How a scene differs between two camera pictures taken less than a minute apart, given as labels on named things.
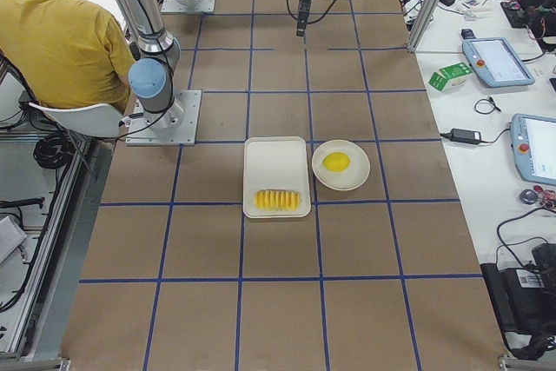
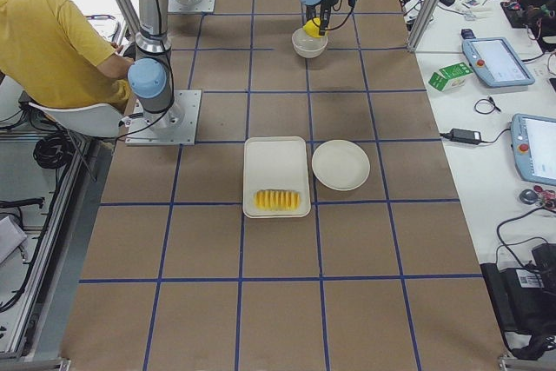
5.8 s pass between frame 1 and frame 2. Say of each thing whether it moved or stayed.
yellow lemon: moved
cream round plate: stayed
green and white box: stayed
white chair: stayed
